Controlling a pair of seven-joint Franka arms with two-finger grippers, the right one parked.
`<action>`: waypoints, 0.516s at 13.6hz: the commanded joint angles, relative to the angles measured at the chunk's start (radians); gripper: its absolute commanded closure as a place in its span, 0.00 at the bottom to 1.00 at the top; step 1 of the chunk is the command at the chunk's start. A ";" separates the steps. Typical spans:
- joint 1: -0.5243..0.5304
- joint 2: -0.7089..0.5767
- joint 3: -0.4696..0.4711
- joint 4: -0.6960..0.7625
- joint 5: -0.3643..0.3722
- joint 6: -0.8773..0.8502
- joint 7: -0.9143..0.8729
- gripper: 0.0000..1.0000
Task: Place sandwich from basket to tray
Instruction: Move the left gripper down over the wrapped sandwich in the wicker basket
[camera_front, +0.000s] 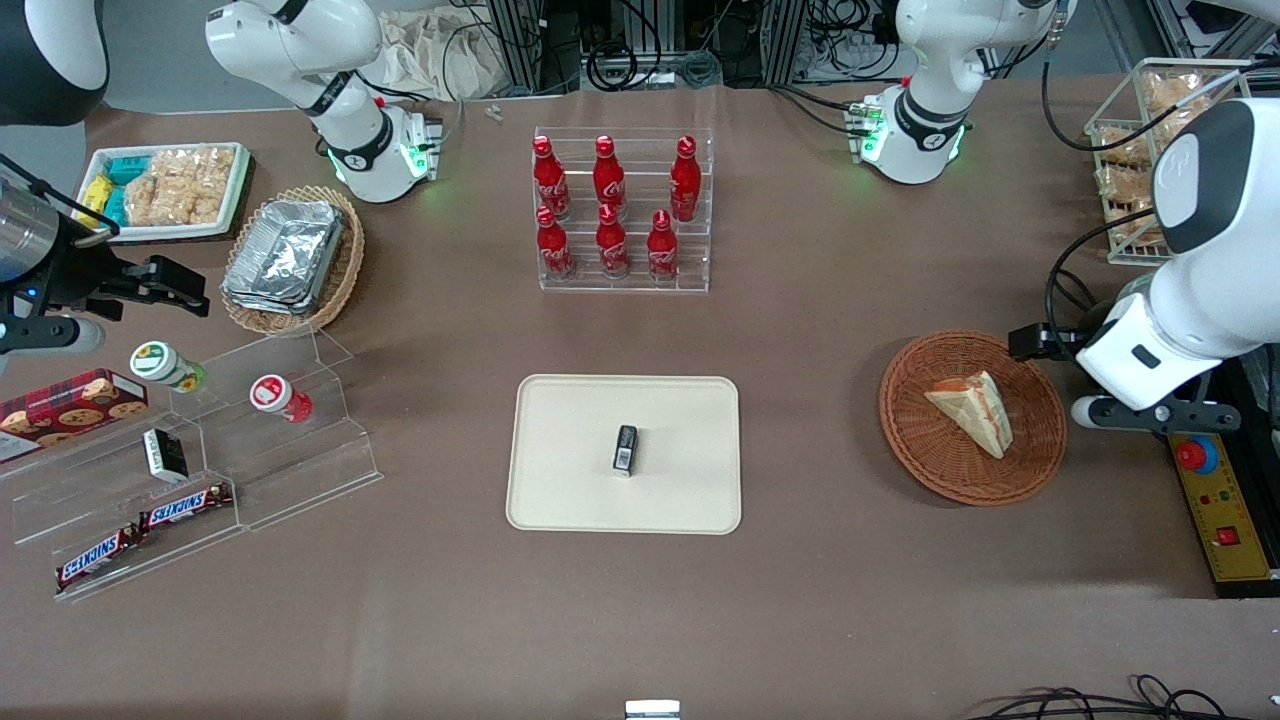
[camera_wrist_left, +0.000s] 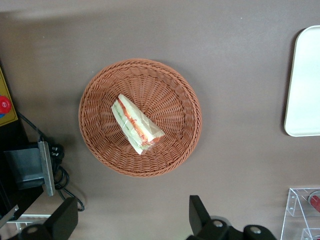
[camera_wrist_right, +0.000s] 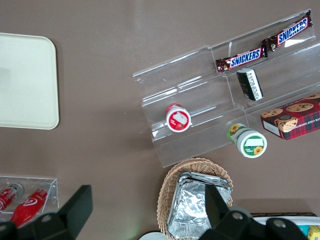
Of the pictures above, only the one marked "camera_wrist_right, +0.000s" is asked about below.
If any cream plastic serving tray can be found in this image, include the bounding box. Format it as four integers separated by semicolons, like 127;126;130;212
0;32;60;130

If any clear acrylic bottle rack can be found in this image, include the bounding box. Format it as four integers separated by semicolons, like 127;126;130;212
0;174;60;226

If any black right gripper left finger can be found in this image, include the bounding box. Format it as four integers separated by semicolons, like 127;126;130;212
57;185;94;238

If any red tartan cookie box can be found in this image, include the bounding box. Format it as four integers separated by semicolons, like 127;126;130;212
259;91;320;141

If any aluminium foil container stack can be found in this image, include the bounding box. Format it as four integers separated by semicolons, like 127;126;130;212
166;171;232;240

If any green sunflower yogurt cup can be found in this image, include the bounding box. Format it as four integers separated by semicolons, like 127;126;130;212
226;122;268;160

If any blue snack packet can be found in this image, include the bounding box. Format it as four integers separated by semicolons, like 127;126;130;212
297;224;311;237

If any red Coca-Cola bottle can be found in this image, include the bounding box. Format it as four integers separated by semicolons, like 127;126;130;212
0;181;25;215
9;183;55;227

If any white rectangular snack tray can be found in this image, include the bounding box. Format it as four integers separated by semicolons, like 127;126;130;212
251;212;320;240

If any clear acrylic stepped shelf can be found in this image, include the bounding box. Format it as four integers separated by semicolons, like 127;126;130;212
131;8;320;168

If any yellow snack packet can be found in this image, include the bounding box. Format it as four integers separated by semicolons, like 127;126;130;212
307;224;320;240

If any small black pack white label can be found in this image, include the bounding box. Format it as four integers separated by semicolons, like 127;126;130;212
236;67;264;102

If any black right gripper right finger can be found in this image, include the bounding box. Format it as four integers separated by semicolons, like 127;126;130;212
204;185;230;230

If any red strawberry yogurt cup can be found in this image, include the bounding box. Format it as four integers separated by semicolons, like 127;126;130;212
164;102;194;133

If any oval light wicker basket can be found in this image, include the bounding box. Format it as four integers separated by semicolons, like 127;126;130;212
156;156;235;238

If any Snickers chocolate bar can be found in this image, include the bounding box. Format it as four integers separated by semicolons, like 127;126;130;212
215;46;269;75
261;14;314;53

